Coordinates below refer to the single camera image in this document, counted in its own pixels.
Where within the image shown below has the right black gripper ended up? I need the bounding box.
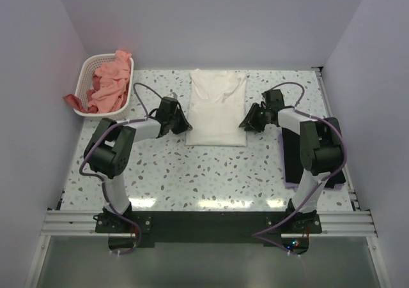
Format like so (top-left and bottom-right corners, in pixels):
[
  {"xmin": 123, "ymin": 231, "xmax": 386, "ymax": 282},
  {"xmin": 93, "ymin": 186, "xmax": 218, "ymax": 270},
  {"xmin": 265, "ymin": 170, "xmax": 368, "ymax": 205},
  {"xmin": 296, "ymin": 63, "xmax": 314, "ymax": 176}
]
[{"xmin": 239, "ymin": 103, "xmax": 269, "ymax": 133}]

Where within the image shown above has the white t-shirt red print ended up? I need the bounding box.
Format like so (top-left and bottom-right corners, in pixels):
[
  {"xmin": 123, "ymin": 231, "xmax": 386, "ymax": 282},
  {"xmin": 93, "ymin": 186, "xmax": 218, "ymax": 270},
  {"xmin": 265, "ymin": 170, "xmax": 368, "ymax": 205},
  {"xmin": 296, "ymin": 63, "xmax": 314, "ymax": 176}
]
[{"xmin": 186, "ymin": 69, "xmax": 247, "ymax": 147}]

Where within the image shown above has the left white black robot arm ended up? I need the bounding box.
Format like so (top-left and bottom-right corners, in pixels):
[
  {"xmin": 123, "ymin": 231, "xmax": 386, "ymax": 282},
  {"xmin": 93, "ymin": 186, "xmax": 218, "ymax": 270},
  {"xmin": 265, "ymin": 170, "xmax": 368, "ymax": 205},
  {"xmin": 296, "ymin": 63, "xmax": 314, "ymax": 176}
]
[{"xmin": 79, "ymin": 96, "xmax": 192, "ymax": 232}]

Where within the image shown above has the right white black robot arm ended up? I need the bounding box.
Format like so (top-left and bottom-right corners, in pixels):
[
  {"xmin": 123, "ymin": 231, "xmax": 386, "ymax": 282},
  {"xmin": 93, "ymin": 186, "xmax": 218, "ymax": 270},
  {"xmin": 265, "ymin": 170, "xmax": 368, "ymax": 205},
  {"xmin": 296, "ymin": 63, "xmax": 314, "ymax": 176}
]
[{"xmin": 239, "ymin": 89, "xmax": 347, "ymax": 232}]

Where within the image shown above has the folded lavender t-shirt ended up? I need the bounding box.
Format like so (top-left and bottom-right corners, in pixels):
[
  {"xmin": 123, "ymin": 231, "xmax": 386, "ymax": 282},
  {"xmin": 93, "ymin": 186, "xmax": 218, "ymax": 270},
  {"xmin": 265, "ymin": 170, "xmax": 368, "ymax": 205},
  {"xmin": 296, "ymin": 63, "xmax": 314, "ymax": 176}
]
[{"xmin": 278, "ymin": 130, "xmax": 346, "ymax": 191}]

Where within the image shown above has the folded black t-shirt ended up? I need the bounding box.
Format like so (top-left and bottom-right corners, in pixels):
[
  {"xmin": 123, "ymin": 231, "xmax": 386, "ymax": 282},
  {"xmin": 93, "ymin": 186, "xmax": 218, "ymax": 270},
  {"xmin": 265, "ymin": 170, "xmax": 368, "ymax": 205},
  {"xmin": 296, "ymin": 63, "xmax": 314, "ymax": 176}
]
[{"xmin": 282, "ymin": 122, "xmax": 346, "ymax": 188}]

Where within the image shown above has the pink crumpled t-shirt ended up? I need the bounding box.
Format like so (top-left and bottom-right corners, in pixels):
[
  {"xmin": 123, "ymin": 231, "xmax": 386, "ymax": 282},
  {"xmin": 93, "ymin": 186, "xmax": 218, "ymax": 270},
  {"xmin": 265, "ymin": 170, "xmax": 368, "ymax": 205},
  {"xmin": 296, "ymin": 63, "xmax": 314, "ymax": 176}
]
[{"xmin": 87, "ymin": 50, "xmax": 132, "ymax": 114}]

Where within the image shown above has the white plastic laundry basket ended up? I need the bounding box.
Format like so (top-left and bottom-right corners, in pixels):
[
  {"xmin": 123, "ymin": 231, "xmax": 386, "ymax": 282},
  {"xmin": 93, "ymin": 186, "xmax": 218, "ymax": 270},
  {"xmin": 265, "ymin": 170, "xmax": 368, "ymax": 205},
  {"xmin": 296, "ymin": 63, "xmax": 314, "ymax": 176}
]
[{"xmin": 73, "ymin": 53, "xmax": 134, "ymax": 120}]

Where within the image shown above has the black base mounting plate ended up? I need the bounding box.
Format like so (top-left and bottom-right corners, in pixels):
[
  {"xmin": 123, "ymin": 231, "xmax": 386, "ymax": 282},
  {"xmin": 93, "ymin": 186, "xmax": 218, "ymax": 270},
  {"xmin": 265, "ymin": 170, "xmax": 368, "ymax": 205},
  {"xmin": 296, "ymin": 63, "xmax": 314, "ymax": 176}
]
[{"xmin": 93, "ymin": 209, "xmax": 323, "ymax": 254}]

